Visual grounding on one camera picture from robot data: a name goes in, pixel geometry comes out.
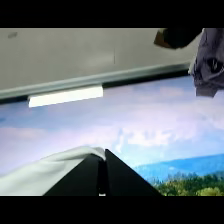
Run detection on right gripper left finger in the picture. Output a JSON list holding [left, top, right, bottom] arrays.
[[43, 153, 104, 197]]

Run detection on white garment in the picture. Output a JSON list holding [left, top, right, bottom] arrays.
[[0, 145, 107, 197]]

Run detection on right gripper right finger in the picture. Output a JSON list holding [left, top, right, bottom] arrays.
[[104, 148, 164, 197]]

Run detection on silver frame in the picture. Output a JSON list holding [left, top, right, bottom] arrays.
[[0, 61, 192, 101]]

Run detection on grey garment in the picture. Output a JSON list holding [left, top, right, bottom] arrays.
[[188, 27, 224, 98]]

